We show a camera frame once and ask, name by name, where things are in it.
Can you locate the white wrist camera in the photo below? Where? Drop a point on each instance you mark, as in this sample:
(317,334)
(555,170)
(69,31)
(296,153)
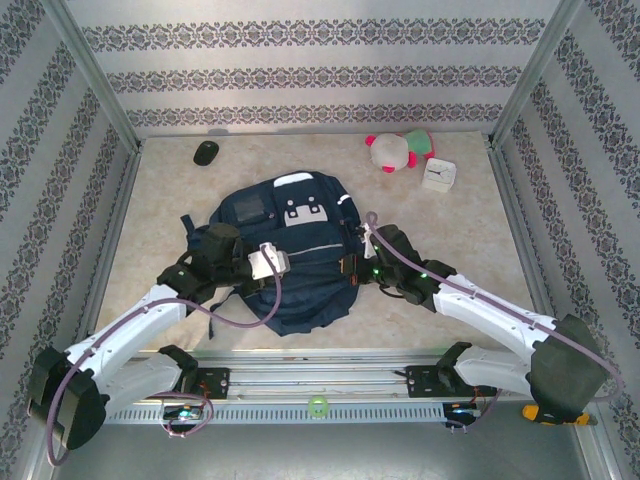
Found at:
(369,242)
(267,260)

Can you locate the aluminium side rail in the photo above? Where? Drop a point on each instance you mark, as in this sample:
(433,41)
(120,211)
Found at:
(525,250)
(110,250)

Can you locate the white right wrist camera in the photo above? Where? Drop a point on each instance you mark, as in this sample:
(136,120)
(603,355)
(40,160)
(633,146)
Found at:
(369,242)

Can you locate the aluminium frame post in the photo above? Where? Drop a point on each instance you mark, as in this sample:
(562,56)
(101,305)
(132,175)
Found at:
(532,75)
(92,75)

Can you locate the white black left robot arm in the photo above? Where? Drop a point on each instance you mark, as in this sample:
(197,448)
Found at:
(130,325)

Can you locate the black computer mouse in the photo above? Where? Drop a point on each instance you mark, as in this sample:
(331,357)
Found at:
(206,153)

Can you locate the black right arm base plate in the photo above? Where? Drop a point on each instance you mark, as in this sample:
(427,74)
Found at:
(420,382)

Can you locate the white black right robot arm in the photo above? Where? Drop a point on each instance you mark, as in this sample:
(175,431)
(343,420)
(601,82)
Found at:
(490,315)

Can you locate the navy blue student backpack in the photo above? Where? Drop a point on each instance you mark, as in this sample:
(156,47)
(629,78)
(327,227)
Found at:
(310,290)

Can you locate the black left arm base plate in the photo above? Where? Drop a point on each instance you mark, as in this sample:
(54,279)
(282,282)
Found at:
(215,382)

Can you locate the orange black screwdriver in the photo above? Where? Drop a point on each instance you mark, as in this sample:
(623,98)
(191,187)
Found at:
(530,412)

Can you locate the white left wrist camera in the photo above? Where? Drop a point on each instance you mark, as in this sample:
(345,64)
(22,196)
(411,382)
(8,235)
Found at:
(267,260)

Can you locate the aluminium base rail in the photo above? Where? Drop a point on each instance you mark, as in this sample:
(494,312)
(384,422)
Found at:
(325,377)

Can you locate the controller board with green light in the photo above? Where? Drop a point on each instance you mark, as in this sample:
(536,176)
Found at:
(184,413)
(462,410)

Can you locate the white pink green plush toy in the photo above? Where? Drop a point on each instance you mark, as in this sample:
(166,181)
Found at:
(392,152)

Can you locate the white square alarm clock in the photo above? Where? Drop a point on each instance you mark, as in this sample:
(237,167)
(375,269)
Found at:
(438,174)

